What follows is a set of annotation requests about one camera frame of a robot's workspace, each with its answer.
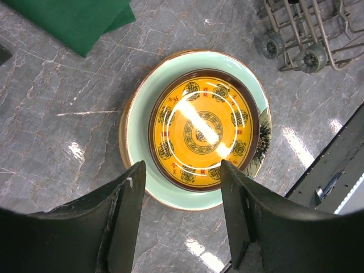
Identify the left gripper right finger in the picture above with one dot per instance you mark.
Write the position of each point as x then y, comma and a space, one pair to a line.
290, 237

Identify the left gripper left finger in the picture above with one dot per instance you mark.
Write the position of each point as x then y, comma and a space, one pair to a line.
94, 233

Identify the yellow small plate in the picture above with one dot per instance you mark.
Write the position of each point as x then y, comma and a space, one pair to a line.
200, 119

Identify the light green flower plate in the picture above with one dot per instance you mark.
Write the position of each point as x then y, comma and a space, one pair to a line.
137, 133

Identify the black compartment box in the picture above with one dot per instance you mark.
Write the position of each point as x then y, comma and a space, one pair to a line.
5, 54

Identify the green folded t-shirt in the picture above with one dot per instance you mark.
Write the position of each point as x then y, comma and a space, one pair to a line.
77, 24

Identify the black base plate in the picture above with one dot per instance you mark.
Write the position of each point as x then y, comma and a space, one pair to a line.
334, 181

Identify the grey wire dish rack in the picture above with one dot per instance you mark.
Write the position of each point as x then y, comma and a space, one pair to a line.
312, 35

